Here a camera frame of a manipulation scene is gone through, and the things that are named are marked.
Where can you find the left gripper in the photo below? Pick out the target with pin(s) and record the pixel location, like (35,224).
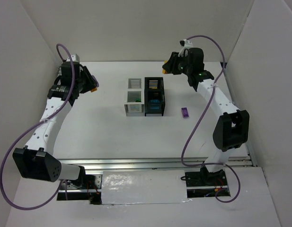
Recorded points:
(88,78)

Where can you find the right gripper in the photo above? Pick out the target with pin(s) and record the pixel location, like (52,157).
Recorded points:
(172,62)

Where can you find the purple small lego brick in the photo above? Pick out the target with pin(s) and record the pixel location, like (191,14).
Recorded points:
(184,112)

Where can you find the teal rounded lego brick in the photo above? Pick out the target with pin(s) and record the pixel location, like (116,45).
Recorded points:
(154,101)

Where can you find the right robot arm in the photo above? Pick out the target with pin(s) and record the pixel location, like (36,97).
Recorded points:
(205,84)

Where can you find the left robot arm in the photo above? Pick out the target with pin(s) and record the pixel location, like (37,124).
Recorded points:
(35,160)

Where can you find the black slotted container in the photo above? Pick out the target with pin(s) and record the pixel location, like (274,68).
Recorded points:
(154,94)

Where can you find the white slotted container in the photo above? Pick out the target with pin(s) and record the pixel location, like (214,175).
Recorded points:
(134,90)

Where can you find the white taped panel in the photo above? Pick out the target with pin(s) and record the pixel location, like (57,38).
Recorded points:
(143,187)

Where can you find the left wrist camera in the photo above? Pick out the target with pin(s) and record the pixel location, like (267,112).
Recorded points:
(75,58)

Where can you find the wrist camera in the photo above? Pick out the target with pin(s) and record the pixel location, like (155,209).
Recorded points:
(75,58)
(185,44)

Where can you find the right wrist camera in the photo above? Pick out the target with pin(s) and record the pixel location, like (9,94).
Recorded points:
(185,44)

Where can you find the left aluminium side rail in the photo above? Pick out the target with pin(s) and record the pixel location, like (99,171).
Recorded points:
(58,71)

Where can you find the aluminium side rail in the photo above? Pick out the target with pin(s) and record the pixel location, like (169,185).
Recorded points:
(58,71)
(239,132)

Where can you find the right aluminium side rail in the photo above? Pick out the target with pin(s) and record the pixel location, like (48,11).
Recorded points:
(239,132)

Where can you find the aluminium front rail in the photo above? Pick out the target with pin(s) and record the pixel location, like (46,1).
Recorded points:
(96,166)

